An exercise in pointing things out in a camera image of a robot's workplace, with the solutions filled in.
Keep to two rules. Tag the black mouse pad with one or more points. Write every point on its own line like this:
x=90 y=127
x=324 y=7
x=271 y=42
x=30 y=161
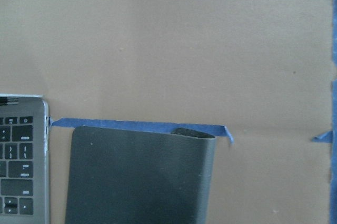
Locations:
x=124 y=176

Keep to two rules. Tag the grey laptop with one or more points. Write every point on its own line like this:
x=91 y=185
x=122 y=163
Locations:
x=24 y=159

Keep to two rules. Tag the blue tape grid lines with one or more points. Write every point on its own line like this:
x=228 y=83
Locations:
x=259 y=71

